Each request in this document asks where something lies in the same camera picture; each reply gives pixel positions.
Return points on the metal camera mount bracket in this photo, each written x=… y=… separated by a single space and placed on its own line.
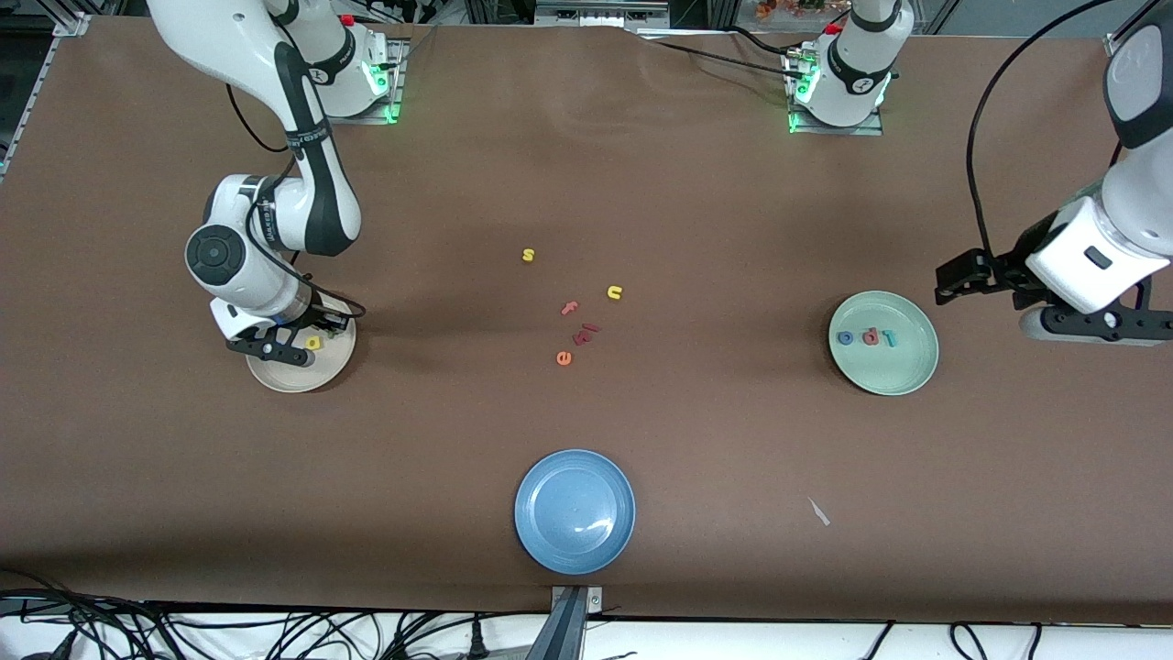
x=573 y=623

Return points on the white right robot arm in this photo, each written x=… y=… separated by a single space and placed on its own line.
x=238 y=46

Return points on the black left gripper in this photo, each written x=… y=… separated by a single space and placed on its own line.
x=1011 y=266

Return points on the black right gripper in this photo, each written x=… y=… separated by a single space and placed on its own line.
x=320 y=320

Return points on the blue plate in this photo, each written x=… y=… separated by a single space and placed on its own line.
x=575 y=511

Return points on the grey power strip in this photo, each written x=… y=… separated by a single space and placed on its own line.
x=600 y=13

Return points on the dark red letter k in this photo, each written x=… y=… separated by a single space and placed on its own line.
x=581 y=338

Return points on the pale green plate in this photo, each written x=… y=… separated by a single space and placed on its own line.
x=883 y=367

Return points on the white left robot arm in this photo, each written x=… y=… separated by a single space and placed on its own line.
x=857 y=73

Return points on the brown paper table cover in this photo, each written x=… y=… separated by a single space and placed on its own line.
x=586 y=183

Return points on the white paper scrap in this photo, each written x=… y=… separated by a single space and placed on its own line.
x=818 y=511

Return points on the beige brown plate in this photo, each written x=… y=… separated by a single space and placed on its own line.
x=312 y=371

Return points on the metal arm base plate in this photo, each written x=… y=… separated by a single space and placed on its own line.
x=875 y=128
x=400 y=82

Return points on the orange decorative object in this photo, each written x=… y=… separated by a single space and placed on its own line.
x=788 y=7

